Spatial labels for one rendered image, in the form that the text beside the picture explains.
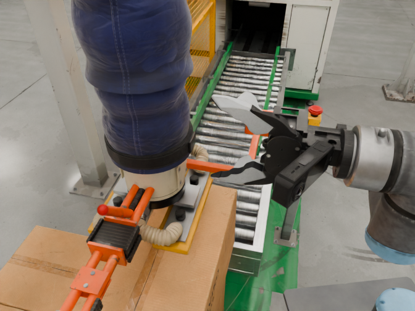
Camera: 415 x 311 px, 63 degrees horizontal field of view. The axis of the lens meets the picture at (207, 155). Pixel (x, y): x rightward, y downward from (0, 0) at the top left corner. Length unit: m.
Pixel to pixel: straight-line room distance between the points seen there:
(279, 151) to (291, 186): 0.08
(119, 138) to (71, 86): 1.53
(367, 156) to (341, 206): 2.30
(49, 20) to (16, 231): 1.46
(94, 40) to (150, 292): 0.75
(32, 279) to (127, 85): 1.26
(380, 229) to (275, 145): 0.22
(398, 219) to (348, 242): 2.01
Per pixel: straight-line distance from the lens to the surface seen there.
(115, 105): 0.74
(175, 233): 0.88
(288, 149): 0.48
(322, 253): 2.46
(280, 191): 0.43
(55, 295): 1.70
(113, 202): 1.02
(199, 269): 1.14
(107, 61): 0.69
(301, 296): 1.38
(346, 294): 1.44
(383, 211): 0.58
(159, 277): 1.14
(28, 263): 1.85
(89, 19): 0.68
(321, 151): 0.48
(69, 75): 2.28
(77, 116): 2.43
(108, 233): 0.82
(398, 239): 0.59
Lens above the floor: 1.94
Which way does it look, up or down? 40 degrees down
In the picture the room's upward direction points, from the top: straight up
